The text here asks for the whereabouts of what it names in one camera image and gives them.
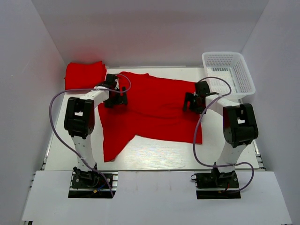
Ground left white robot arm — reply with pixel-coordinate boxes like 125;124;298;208
64;74;128;187

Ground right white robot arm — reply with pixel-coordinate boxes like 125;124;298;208
183;78;259;187

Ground folded red t-shirt stack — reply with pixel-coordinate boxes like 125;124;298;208
65;61;107;90

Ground white plastic basket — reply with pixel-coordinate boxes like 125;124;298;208
202;52;255;100

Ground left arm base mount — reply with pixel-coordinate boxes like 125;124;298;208
68;167;118;199

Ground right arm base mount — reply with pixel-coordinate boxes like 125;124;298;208
190;168;241;200

